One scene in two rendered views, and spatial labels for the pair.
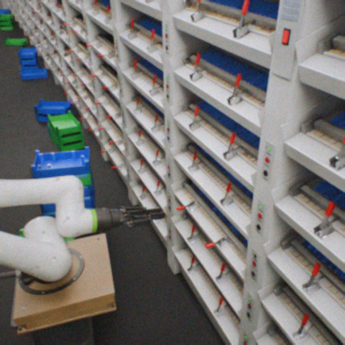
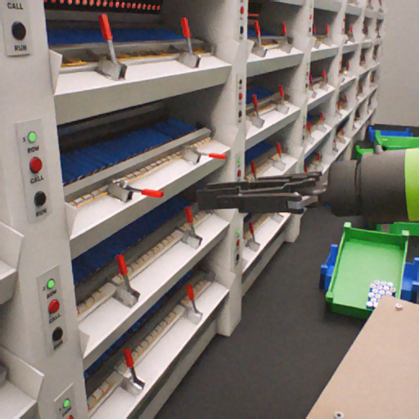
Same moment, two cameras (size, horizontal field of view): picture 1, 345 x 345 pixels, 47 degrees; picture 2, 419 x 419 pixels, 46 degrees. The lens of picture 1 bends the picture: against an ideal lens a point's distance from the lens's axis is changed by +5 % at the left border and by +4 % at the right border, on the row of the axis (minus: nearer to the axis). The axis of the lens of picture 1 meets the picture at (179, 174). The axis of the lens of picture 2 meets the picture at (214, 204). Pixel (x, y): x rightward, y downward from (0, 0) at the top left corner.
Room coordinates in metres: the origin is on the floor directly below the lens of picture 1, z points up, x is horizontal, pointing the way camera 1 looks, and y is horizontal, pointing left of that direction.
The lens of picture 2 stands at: (1.80, 0.62, 0.81)
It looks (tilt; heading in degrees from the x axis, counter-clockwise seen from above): 20 degrees down; 228
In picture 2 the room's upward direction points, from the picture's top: straight up
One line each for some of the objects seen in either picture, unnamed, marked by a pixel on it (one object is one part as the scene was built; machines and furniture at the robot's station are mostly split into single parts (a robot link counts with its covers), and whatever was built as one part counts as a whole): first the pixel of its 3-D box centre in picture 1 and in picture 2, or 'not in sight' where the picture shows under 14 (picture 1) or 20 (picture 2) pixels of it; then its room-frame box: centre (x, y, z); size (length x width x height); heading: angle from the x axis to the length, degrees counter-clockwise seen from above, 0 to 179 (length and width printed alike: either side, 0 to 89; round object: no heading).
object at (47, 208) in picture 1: (69, 195); not in sight; (2.01, 0.69, 0.20); 0.30 x 0.20 x 0.08; 101
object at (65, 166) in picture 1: (62, 162); not in sight; (2.01, 0.69, 0.44); 0.30 x 0.20 x 0.08; 101
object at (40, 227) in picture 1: (45, 243); not in sight; (1.20, 0.53, 0.53); 0.16 x 0.13 x 0.19; 28
